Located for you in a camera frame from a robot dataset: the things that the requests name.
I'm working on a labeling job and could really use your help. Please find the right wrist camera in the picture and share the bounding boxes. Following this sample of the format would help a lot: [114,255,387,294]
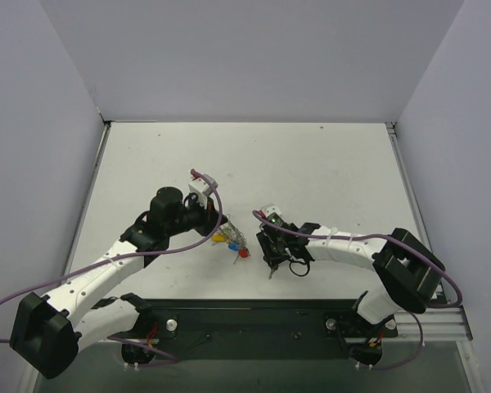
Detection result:
[260,204,283,225]

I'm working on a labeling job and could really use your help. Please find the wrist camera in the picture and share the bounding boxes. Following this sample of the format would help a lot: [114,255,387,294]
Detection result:
[260,204,283,225]
[188,175,218,209]

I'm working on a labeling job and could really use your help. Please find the purple cable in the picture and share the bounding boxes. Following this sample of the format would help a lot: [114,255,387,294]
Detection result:
[0,166,225,365]
[251,209,464,372]

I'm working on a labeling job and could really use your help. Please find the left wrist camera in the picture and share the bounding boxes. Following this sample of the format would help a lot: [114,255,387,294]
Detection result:
[188,175,218,209]

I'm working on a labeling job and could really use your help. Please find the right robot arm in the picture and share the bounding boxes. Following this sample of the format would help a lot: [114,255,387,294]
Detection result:
[256,214,445,326]

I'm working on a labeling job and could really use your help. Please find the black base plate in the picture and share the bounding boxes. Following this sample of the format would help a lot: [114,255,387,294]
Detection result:
[118,299,398,361]

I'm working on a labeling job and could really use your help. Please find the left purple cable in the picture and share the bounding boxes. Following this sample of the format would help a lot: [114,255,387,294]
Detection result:
[0,166,225,365]

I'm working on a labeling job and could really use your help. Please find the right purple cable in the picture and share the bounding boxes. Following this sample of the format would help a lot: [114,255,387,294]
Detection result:
[251,209,464,372]

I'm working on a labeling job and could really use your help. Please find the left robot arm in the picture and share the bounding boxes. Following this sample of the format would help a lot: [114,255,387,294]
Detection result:
[9,178,226,379]

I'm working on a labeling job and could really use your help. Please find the black key tag with key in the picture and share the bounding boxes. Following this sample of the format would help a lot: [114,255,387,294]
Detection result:
[268,264,278,280]

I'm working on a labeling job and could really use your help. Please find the yellow key tag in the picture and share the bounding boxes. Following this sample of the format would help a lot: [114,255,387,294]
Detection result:
[211,233,227,244]

